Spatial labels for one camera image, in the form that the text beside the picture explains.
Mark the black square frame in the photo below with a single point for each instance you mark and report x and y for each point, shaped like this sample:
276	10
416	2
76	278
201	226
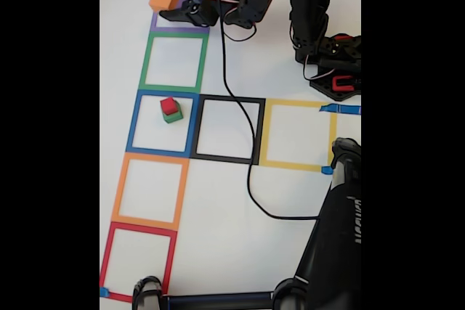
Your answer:
225	158

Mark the yellow square frame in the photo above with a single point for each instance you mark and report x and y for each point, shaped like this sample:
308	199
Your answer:
290	165

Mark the purple square frame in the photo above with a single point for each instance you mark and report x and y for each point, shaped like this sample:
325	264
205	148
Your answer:
178	29

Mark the orange square frame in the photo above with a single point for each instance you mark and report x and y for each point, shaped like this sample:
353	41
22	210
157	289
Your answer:
145	221

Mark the black tripod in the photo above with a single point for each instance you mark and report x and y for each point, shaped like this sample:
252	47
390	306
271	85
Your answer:
334	252

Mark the green cube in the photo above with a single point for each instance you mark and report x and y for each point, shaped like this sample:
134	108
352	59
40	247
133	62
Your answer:
172	118

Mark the small blue tape piece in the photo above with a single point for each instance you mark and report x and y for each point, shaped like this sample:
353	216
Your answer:
104	292
327	170

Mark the small red cube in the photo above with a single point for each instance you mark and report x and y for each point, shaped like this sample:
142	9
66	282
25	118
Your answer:
168	105

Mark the large purple cube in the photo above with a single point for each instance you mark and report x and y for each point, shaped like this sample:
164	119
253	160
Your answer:
182	2

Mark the blue tape strip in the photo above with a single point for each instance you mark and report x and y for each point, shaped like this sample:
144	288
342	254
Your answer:
345	109

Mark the blue square frame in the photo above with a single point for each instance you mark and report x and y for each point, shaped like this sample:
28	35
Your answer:
156	151

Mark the red square frame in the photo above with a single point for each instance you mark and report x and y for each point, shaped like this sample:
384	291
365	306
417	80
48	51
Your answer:
141	229

